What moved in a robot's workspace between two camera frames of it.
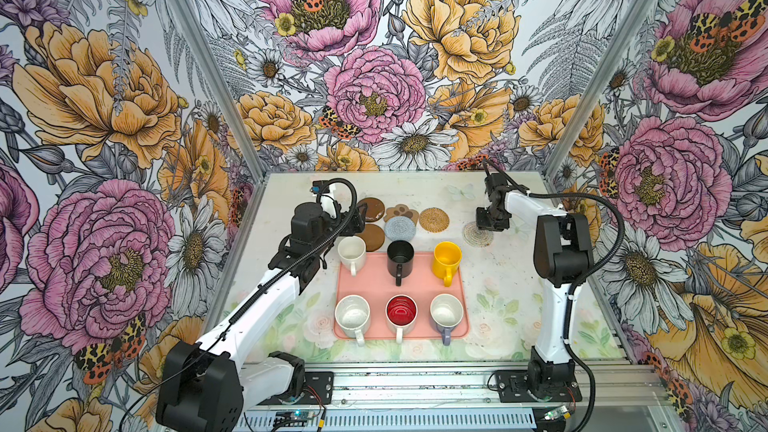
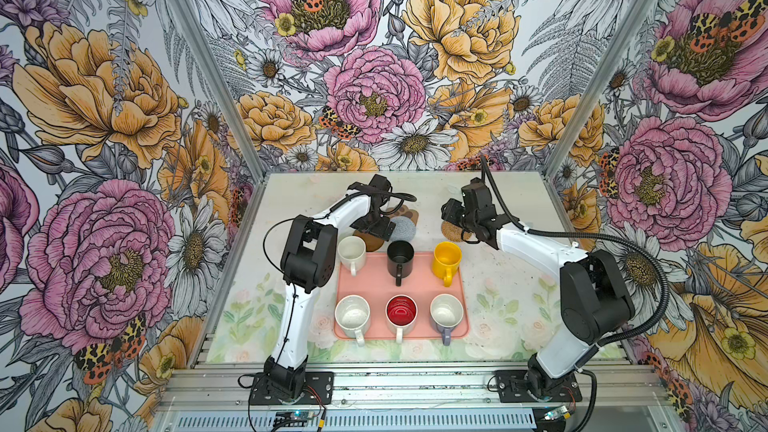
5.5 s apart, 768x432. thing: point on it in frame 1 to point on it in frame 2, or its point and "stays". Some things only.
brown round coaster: (373, 237) stays
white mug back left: (352, 251) stays
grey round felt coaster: (400, 228) stays
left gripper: (358, 224) to (378, 230)
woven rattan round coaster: (434, 220) to (453, 233)
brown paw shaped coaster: (401, 210) stays
